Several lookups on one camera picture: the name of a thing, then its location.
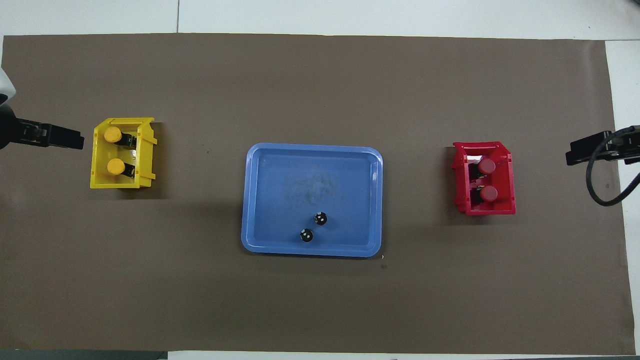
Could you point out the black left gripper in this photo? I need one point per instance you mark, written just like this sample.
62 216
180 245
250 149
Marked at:
27 134

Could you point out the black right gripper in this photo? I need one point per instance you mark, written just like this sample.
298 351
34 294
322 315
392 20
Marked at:
627 147

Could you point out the yellow push button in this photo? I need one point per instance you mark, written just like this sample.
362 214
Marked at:
112 134
116 166

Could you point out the red push button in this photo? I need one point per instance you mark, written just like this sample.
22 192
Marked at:
489 193
487 165

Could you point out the blue plastic tray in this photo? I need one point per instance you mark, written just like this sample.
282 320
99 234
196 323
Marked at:
280 200

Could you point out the yellow plastic storage bin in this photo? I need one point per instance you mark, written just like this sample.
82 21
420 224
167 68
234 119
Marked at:
145 150

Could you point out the red plastic storage bin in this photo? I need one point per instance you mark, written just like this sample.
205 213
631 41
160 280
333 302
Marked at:
502 170

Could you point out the small black cylinder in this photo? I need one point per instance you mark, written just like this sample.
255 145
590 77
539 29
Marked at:
306 235
320 218

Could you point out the brown paper table mat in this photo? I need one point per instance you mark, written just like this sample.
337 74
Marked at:
320 75

